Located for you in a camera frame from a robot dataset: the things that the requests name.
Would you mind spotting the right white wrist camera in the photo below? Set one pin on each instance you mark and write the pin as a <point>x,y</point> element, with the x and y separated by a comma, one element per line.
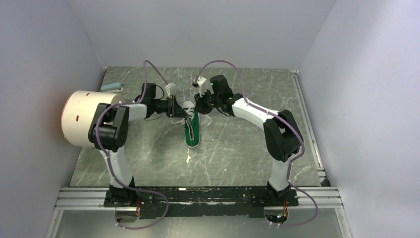
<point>201,83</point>

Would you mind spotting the aluminium frame rail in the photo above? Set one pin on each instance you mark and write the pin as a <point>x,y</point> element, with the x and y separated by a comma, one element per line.
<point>84,199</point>

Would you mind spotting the cream cylindrical container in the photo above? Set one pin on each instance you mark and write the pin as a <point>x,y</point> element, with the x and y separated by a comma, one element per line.
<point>78,113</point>

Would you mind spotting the green canvas sneaker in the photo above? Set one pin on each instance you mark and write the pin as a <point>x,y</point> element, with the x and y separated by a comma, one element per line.
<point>192,136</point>

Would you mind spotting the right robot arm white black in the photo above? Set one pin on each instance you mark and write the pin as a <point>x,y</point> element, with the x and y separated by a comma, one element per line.
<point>283,139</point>

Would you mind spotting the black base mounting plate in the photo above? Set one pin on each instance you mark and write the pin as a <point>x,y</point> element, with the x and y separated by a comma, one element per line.
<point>153,202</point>

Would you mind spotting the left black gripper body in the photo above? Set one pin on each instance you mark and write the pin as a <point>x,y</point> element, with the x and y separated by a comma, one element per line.
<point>164,106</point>

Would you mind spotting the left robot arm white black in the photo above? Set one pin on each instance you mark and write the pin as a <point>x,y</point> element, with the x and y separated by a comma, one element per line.
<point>109,130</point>

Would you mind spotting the white shoelace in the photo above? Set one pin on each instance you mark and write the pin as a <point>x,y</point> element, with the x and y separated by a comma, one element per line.
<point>192,121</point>

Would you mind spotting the small light blue block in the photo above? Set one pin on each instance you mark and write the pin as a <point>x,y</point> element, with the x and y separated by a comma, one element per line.
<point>111,88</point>

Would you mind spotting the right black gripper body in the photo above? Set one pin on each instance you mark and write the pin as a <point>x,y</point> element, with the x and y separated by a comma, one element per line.
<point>207,101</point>

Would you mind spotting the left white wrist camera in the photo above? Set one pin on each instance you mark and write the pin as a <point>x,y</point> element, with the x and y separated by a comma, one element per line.
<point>168,88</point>

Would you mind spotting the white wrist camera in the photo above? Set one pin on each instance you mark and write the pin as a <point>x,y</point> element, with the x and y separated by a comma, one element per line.
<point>168,88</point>
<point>201,83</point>

